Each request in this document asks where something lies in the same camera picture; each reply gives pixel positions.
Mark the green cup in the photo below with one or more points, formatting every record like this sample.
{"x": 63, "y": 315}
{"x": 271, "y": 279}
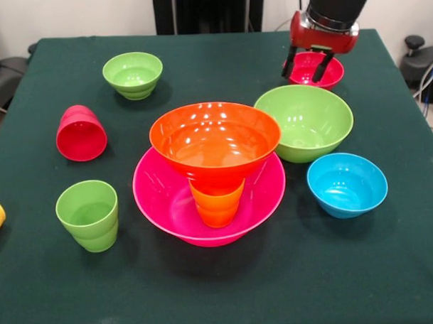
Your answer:
{"x": 87, "y": 216}

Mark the small blue bowl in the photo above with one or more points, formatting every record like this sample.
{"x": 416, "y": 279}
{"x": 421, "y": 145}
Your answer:
{"x": 345, "y": 189}

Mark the large pink bowl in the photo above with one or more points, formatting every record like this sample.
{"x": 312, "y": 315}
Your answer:
{"x": 161, "y": 203}

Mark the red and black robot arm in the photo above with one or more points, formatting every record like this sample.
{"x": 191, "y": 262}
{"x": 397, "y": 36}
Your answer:
{"x": 339, "y": 3}

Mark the red cup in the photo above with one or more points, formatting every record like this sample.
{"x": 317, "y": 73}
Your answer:
{"x": 81, "y": 140}

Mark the large green bowl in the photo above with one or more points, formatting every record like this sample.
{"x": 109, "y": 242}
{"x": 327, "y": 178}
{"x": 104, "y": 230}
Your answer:
{"x": 304, "y": 123}

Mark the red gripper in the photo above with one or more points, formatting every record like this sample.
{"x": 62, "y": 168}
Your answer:
{"x": 322, "y": 37}

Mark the orange cup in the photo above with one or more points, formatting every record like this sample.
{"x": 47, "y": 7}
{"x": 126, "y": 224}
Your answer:
{"x": 217, "y": 208}

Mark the large orange bowl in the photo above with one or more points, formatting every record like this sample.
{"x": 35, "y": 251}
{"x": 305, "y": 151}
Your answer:
{"x": 216, "y": 144}

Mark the black office chair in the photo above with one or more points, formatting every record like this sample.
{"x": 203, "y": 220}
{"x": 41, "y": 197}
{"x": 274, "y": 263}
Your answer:
{"x": 7, "y": 75}

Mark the black stand with knob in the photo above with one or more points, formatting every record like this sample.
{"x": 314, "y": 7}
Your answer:
{"x": 417, "y": 60}

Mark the small red bowl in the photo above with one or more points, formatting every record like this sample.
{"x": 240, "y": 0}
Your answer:
{"x": 304, "y": 68}

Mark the dark green tablecloth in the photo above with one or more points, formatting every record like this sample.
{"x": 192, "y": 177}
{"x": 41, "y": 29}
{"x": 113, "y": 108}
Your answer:
{"x": 220, "y": 282}

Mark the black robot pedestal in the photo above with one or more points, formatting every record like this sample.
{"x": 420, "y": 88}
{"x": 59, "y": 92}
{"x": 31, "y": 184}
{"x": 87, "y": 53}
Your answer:
{"x": 211, "y": 9}

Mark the small green bowl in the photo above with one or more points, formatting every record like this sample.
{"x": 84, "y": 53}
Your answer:
{"x": 132, "y": 74}

